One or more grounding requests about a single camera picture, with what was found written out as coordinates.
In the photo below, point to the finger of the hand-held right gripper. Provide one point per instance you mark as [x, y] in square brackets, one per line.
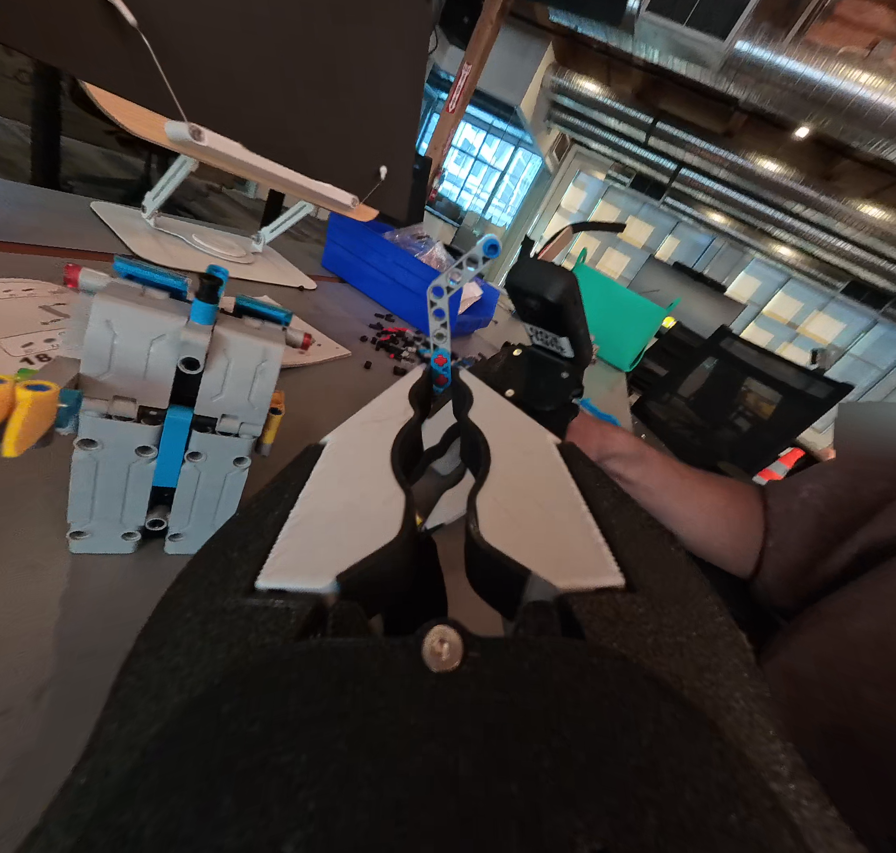
[437, 443]
[451, 510]

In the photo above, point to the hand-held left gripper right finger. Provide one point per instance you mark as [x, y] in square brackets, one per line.
[553, 510]

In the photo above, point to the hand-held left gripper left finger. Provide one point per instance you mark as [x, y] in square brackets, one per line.
[336, 510]

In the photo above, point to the blue connector brick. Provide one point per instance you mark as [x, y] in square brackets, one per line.
[441, 371]

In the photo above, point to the grey angled beam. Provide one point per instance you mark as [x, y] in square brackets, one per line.
[448, 293]

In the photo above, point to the grey blue brick robot model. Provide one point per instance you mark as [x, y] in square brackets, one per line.
[140, 377]

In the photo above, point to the teal tote bag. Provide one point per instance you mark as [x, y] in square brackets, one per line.
[616, 314]

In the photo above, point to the pile of small brick pieces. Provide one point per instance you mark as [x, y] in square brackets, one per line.
[402, 345]

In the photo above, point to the clear plastic bags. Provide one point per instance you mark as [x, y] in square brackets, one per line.
[427, 247]

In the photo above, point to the instruction booklet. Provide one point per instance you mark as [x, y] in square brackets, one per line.
[315, 349]

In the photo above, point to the red fire extinguisher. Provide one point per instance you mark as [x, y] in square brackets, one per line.
[434, 184]

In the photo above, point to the blue plastic bin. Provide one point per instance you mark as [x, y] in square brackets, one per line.
[378, 265]

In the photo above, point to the orange traffic cone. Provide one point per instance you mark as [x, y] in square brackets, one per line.
[778, 466]

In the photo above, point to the person's brown clothing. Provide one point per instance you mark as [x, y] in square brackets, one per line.
[826, 622]

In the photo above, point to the white vent grille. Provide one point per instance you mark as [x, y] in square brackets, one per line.
[700, 5]

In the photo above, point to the white folding stand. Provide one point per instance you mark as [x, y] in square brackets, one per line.
[231, 160]

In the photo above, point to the black board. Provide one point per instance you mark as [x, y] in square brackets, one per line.
[280, 40]

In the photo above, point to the wooden post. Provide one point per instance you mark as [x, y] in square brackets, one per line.
[469, 61]

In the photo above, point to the silver ventilation duct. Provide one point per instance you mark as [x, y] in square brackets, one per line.
[770, 96]

